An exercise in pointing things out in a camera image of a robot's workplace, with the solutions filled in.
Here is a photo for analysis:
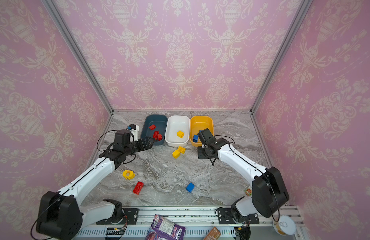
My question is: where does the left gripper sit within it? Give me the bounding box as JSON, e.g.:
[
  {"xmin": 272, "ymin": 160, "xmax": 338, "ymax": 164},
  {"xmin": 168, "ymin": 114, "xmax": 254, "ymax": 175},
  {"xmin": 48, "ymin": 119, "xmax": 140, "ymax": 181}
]
[{"xmin": 123, "ymin": 135, "xmax": 156, "ymax": 157}]

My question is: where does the dark teal container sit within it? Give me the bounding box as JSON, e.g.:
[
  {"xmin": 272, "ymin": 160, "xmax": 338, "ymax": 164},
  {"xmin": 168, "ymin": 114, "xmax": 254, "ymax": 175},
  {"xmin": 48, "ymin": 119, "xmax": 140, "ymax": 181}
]
[{"xmin": 141, "ymin": 115, "xmax": 168, "ymax": 146}]

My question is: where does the yellow container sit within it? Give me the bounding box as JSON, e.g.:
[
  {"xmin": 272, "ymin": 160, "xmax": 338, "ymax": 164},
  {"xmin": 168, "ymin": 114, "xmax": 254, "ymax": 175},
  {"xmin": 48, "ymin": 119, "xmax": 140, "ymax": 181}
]
[{"xmin": 189, "ymin": 116, "xmax": 214, "ymax": 147}]

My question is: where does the white container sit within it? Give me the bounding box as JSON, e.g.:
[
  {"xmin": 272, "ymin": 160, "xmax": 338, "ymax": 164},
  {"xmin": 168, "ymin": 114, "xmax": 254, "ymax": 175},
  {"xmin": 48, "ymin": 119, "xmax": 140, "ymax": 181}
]
[{"xmin": 165, "ymin": 116, "xmax": 190, "ymax": 147}]

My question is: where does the yellow tape roll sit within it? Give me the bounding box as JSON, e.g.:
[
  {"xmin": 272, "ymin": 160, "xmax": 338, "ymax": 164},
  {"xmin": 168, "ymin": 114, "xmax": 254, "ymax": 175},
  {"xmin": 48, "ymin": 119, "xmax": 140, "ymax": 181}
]
[{"xmin": 122, "ymin": 170, "xmax": 135, "ymax": 180}]

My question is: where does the long red lego brick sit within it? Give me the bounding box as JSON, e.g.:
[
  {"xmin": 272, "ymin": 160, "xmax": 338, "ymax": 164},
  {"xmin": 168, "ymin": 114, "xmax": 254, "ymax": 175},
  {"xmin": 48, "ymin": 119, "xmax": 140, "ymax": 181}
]
[{"xmin": 133, "ymin": 181, "xmax": 144, "ymax": 195}]

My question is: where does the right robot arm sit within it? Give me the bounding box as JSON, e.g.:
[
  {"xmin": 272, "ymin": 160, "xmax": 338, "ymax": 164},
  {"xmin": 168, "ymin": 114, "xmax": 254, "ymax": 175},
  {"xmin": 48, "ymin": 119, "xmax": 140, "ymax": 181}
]
[{"xmin": 197, "ymin": 129, "xmax": 290, "ymax": 223}]

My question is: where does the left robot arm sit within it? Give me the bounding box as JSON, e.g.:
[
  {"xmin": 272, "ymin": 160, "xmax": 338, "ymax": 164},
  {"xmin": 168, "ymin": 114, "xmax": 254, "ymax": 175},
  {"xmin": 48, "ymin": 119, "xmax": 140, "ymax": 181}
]
[{"xmin": 30, "ymin": 129, "xmax": 156, "ymax": 240}]

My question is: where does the green snack bag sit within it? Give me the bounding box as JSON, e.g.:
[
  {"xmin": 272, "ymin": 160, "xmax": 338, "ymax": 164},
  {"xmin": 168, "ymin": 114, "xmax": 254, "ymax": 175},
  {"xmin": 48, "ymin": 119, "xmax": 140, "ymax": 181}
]
[{"xmin": 244, "ymin": 186, "xmax": 252, "ymax": 197}]

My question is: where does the brown snack packet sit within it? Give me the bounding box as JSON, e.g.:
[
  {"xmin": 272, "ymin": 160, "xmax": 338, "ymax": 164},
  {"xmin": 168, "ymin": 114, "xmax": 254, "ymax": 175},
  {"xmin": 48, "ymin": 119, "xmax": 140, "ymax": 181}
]
[{"xmin": 203, "ymin": 227, "xmax": 221, "ymax": 240}]

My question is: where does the purple snack bag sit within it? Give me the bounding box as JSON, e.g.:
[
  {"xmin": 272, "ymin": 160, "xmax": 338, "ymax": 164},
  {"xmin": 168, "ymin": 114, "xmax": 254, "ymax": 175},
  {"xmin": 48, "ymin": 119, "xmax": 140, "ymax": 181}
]
[{"xmin": 145, "ymin": 215, "xmax": 186, "ymax": 240}]

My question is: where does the white round can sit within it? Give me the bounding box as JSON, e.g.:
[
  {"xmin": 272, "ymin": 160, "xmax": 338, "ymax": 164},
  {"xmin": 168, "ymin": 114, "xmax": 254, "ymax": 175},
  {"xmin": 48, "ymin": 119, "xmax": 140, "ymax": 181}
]
[{"xmin": 273, "ymin": 216, "xmax": 296, "ymax": 236}]

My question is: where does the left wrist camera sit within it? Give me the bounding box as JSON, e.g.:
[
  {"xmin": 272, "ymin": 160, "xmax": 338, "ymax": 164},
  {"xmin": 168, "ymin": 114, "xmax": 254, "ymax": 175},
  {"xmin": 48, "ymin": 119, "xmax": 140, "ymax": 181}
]
[{"xmin": 127, "ymin": 124, "xmax": 140, "ymax": 142}]

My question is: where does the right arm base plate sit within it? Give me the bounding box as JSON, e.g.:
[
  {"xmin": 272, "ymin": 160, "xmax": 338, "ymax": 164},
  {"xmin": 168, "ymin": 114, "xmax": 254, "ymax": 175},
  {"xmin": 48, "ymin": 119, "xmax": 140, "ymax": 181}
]
[{"xmin": 215, "ymin": 207, "xmax": 260, "ymax": 225}]

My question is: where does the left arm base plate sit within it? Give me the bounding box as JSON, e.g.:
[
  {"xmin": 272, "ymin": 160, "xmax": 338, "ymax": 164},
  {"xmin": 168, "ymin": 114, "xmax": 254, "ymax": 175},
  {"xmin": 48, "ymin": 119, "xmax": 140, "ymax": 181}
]
[{"xmin": 96, "ymin": 208, "xmax": 139, "ymax": 225}]

